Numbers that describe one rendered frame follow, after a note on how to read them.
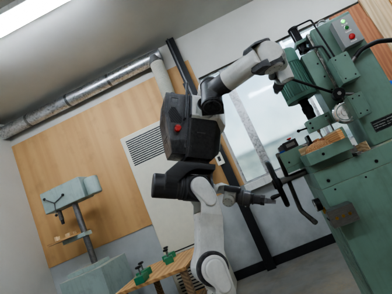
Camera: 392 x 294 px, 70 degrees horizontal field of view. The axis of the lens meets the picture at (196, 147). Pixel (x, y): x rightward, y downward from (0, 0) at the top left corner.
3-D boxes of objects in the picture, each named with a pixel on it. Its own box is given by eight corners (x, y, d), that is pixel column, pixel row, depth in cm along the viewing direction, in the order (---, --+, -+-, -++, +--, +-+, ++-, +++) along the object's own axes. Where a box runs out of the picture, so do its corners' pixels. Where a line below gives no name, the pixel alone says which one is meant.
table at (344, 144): (284, 172, 196) (280, 164, 197) (326, 154, 190) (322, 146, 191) (292, 174, 137) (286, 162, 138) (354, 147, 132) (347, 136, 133)
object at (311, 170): (301, 172, 181) (299, 167, 182) (333, 159, 178) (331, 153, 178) (312, 173, 143) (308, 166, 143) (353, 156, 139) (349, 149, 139)
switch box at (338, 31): (342, 52, 152) (328, 28, 155) (361, 43, 150) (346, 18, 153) (345, 48, 146) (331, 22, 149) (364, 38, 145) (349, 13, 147)
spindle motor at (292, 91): (287, 109, 176) (265, 67, 181) (314, 97, 173) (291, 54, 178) (289, 103, 159) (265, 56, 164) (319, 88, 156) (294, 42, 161)
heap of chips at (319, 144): (304, 155, 146) (300, 148, 147) (330, 143, 144) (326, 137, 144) (306, 154, 138) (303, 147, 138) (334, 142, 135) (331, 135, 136)
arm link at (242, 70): (260, 31, 104) (215, 67, 117) (276, 60, 102) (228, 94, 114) (271, 38, 114) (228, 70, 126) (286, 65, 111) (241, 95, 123)
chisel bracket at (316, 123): (310, 136, 166) (303, 123, 168) (333, 126, 164) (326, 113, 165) (312, 135, 159) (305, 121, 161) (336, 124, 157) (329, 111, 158)
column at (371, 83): (359, 149, 167) (304, 46, 179) (398, 133, 163) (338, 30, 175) (374, 146, 145) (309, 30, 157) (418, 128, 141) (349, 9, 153)
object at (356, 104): (353, 121, 148) (342, 101, 150) (366, 115, 147) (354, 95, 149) (359, 118, 139) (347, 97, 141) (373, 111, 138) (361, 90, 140)
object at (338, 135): (317, 149, 184) (314, 143, 184) (319, 147, 183) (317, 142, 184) (340, 139, 126) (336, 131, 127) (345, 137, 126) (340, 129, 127)
